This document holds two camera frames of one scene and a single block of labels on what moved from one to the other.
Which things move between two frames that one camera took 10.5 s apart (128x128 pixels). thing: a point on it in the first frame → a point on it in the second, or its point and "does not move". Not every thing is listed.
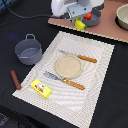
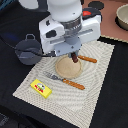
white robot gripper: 70,9 → 60,38
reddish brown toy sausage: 15,79 → 74,58
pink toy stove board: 107,25 does not move
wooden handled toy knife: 78,56 does not move
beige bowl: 121,18 does not move
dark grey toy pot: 29,50 does not move
